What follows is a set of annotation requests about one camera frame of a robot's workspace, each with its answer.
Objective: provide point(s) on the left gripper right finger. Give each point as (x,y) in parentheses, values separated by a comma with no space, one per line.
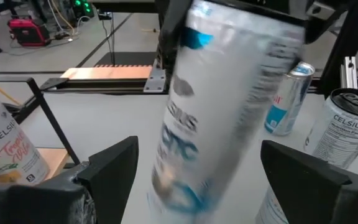
(306,193)

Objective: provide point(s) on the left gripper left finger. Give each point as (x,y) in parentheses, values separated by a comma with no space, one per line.
(104,180)

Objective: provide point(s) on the white Celsius Tropical Vibe can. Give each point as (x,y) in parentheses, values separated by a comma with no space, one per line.
(8,146)

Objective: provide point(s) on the white Celsius can blue band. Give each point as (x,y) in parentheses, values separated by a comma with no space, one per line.
(216,124)

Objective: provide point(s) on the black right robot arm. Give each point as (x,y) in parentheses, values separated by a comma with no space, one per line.
(169,37)

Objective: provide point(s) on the silver blue Red Bull can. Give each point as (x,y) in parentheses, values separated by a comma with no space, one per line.
(286,102)
(269,208)

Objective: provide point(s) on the white Celsius can black lid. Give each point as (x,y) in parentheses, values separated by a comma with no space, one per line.
(343,133)

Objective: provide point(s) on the wooden table base board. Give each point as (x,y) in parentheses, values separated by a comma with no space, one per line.
(107,73)

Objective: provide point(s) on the black mat orange stripes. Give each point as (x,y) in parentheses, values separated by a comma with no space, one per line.
(126,57)

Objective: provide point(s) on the red black tool case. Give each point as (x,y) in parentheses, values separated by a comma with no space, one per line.
(28,31)

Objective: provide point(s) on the black device green lights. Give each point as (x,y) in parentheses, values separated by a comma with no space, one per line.
(82,6)

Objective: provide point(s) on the white metal bracket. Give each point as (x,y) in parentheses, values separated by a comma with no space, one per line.
(155,81)

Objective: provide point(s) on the silver aluminium extrusion post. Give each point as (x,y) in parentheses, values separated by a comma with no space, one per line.
(349,73)

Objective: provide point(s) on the thick black diagonal frame strut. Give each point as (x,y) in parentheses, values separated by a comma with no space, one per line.
(346,46)

